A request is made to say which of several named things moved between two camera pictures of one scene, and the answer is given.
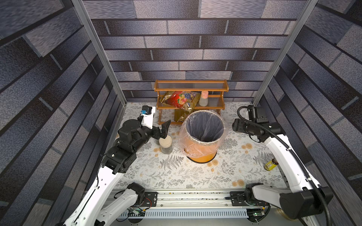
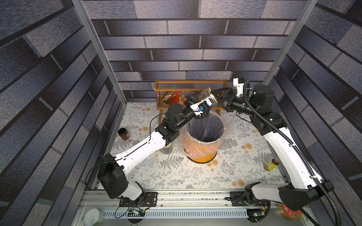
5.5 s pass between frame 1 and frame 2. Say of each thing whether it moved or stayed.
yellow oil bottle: stayed
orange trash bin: stayed
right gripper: moved
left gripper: moved
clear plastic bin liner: stayed
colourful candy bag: stayed
